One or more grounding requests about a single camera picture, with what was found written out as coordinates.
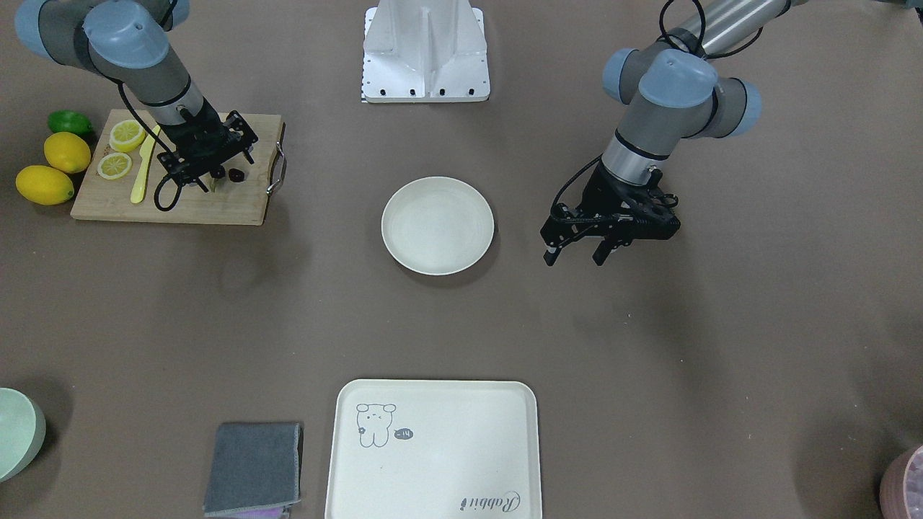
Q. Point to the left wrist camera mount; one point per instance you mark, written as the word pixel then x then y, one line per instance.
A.
pixel 619 220

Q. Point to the pink bowl with ice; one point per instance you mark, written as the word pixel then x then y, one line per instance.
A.
pixel 900 491

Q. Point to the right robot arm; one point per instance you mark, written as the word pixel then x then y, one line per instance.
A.
pixel 126 42

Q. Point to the green lime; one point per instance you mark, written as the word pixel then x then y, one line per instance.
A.
pixel 70 121

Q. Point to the bamboo cutting board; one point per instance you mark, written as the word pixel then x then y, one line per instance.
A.
pixel 235 204

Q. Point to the grey folded cloth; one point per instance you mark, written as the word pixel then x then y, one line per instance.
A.
pixel 255 470

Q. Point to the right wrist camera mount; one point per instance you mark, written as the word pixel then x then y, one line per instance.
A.
pixel 239 140

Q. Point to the yellow plastic knife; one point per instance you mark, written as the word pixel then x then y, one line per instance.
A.
pixel 139 188

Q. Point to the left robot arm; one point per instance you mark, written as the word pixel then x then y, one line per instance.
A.
pixel 671 92

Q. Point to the yellow lemon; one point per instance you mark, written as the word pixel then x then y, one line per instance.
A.
pixel 67 152
pixel 44 185

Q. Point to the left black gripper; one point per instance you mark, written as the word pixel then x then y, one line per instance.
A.
pixel 601 189

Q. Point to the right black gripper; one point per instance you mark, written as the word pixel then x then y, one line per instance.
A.
pixel 196 136

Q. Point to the cream round plate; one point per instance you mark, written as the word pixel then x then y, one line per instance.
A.
pixel 437 226

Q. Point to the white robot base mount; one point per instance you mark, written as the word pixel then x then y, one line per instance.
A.
pixel 424 52

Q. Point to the lemon slice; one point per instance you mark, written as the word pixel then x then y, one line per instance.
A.
pixel 126 135
pixel 114 165

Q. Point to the lower lemon slice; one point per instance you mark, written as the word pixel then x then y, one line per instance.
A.
pixel 114 165

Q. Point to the upper lemon slice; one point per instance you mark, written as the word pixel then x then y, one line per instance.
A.
pixel 126 135

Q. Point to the cream rabbit tray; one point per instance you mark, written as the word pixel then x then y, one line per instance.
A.
pixel 435 449

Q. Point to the mint green bowl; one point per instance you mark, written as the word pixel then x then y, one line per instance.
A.
pixel 23 429

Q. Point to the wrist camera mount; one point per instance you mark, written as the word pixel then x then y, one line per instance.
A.
pixel 619 220
pixel 239 140

